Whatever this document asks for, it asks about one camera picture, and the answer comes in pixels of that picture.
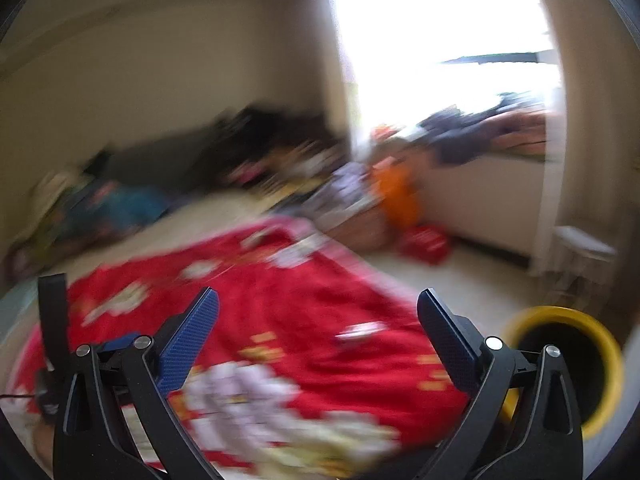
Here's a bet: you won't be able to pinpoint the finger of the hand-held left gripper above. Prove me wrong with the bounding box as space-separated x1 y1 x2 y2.
97 332 141 357
39 274 69 376

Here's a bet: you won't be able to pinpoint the dark jacket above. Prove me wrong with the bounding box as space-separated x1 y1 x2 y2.
420 110 501 168

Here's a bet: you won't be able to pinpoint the grey headboard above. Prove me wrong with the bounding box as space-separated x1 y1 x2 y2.
90 130 236 196

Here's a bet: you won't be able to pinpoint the pink patterned blanket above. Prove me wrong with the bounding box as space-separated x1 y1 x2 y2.
492 92 558 153

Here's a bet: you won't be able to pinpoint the red plastic bag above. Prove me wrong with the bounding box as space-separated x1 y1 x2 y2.
397 225 451 265

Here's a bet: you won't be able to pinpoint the pale clothes in basket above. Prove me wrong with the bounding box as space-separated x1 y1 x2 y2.
305 162 381 216

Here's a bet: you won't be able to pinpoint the small heap of clothes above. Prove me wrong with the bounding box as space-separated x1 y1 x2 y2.
370 125 426 156

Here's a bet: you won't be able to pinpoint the cream wide curtain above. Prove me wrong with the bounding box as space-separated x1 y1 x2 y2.
520 0 626 281

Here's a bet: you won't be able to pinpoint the orange bag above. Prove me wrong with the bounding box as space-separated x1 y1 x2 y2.
372 160 421 231

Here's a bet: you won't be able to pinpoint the pile of clothes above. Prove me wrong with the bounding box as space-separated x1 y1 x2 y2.
210 105 351 206

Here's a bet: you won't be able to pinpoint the cream narrow curtain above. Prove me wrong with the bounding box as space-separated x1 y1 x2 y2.
310 0 373 166

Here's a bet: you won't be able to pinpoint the beige mattress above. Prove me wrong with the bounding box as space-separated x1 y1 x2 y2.
0 192 281 321

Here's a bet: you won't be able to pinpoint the red floral blanket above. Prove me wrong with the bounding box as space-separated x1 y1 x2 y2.
5 220 476 476

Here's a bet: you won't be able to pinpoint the yellow rimmed black bin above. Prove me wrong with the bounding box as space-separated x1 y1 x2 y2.
500 306 625 441

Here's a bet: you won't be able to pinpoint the teal floral cloth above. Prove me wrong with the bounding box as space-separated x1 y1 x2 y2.
50 180 171 241

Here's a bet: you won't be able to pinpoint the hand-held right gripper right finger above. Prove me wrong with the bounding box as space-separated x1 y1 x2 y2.
416 287 586 480

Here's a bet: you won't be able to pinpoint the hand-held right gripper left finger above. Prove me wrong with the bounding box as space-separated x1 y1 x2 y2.
52 286 222 480

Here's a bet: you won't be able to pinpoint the white window seat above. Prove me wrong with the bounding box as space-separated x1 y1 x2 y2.
420 152 548 261

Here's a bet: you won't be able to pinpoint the white wire stool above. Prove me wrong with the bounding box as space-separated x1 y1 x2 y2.
542 225 618 306

